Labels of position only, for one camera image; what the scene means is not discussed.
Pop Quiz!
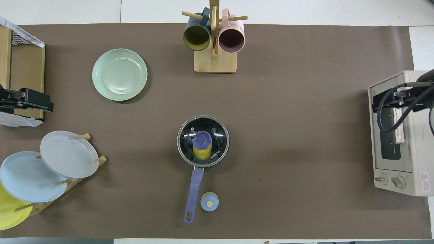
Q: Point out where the yellow potato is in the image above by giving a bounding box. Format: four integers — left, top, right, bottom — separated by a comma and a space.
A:
193, 141, 213, 161

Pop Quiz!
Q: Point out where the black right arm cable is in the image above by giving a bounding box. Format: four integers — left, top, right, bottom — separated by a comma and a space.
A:
377, 83, 434, 134

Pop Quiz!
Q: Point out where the glass lid purple knob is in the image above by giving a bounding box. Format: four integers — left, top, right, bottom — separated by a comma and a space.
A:
177, 115, 230, 168

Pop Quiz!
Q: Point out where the light blue plate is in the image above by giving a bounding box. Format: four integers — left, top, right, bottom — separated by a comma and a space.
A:
0, 151, 68, 203

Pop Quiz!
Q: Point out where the wooden shelf box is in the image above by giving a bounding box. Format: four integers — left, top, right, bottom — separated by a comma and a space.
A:
0, 25, 45, 121

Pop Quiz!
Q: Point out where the beige toaster oven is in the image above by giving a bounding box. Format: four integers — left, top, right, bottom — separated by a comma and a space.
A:
368, 70, 434, 197

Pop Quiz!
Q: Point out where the light green plate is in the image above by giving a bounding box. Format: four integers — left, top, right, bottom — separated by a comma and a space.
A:
92, 48, 148, 102

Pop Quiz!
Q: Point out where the brown table mat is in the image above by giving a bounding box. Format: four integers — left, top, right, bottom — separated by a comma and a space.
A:
0, 23, 431, 239

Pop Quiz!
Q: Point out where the black pot purple handle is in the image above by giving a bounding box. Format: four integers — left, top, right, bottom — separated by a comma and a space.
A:
177, 117, 230, 224

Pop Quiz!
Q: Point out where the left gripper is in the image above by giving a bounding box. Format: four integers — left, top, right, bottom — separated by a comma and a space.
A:
0, 88, 54, 114

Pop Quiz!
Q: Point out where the dark teal mug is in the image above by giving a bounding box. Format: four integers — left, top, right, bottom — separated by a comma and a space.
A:
183, 7, 212, 52

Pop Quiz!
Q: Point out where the black wire basket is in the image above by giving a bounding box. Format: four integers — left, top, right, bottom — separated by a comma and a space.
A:
11, 28, 38, 46

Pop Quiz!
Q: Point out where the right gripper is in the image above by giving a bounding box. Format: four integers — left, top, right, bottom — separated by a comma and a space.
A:
372, 81, 434, 114

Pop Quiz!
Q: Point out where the white paper sheet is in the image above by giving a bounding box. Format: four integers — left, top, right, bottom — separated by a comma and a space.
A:
0, 111, 43, 127

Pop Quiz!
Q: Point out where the yellow plate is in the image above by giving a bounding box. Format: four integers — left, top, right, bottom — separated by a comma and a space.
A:
0, 183, 33, 231

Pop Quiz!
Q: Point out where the small blue round lid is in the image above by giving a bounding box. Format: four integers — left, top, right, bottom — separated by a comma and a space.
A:
200, 192, 219, 212

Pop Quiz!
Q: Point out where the grey plate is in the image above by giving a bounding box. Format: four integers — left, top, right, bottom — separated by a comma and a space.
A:
40, 130, 99, 179

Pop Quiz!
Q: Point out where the white cloth on basket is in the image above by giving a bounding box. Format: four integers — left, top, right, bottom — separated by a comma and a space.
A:
0, 16, 45, 48

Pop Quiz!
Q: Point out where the pink mug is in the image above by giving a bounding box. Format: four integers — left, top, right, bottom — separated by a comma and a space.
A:
218, 8, 245, 54

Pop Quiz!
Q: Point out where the wooden plate rack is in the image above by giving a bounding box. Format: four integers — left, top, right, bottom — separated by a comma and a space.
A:
14, 133, 107, 216

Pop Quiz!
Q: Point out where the wooden mug tree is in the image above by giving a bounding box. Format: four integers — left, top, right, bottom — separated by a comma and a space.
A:
182, 0, 248, 74

